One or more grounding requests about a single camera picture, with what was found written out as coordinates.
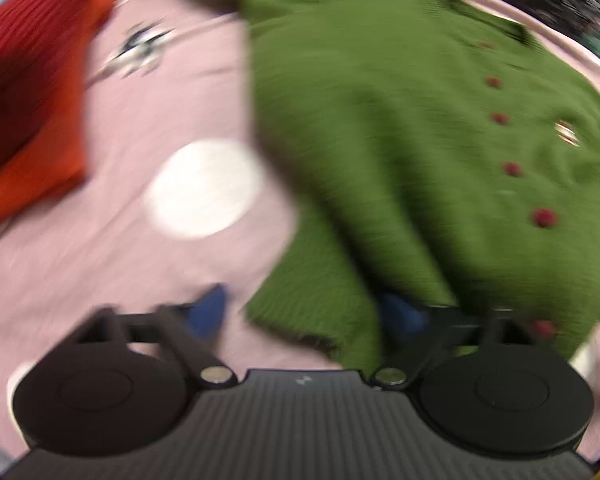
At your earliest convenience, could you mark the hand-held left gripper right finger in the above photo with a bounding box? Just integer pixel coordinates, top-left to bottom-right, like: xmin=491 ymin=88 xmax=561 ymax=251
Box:
xmin=374 ymin=290 xmax=556 ymax=392

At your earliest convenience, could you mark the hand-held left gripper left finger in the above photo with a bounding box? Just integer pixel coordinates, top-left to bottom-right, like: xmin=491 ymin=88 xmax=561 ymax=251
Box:
xmin=86 ymin=284 xmax=234 ymax=387

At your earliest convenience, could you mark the green knit cardigan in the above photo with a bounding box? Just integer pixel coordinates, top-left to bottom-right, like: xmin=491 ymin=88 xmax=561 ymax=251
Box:
xmin=87 ymin=0 xmax=600 ymax=377

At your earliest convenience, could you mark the pink blanket with white dots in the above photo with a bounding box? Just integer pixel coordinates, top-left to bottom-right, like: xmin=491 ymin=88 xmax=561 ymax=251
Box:
xmin=0 ymin=0 xmax=600 ymax=463

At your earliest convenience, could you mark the red and orange knit garment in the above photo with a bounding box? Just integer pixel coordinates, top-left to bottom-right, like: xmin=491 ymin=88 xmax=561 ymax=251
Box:
xmin=0 ymin=0 xmax=127 ymax=235

